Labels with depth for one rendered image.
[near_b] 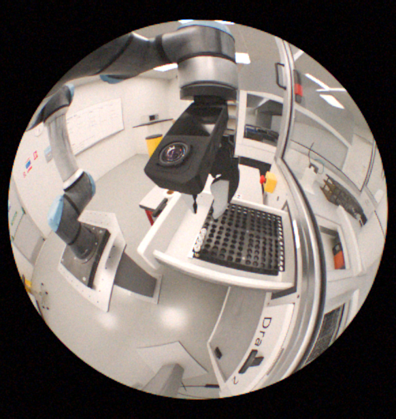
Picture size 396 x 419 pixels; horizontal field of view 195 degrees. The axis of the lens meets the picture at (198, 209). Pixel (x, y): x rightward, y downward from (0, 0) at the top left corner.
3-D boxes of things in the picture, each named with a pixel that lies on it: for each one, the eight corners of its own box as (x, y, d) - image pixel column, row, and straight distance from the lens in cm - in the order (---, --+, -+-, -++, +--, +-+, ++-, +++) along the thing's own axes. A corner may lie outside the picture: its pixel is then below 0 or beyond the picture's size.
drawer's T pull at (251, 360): (237, 372, 32) (238, 375, 31) (251, 349, 29) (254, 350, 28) (252, 371, 34) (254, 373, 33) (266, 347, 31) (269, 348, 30)
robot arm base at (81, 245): (71, 256, 65) (58, 245, 60) (79, 229, 69) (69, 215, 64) (90, 262, 54) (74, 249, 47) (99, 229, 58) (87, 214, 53)
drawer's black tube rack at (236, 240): (192, 261, 33) (191, 250, 27) (211, 213, 42) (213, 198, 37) (271, 279, 37) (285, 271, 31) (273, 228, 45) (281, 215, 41)
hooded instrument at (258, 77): (220, 219, 151) (235, 52, 118) (235, 161, 307) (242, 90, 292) (301, 239, 189) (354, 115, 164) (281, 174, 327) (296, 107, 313)
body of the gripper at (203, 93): (235, 160, 24) (240, 97, 22) (230, 185, 16) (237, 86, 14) (196, 155, 25) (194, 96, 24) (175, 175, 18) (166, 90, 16)
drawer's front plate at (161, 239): (152, 267, 36) (135, 249, 26) (190, 200, 49) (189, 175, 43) (157, 270, 35) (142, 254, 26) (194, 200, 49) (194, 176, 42)
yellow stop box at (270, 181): (262, 190, 59) (267, 177, 56) (261, 183, 65) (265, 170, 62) (272, 194, 60) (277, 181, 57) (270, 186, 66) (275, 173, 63)
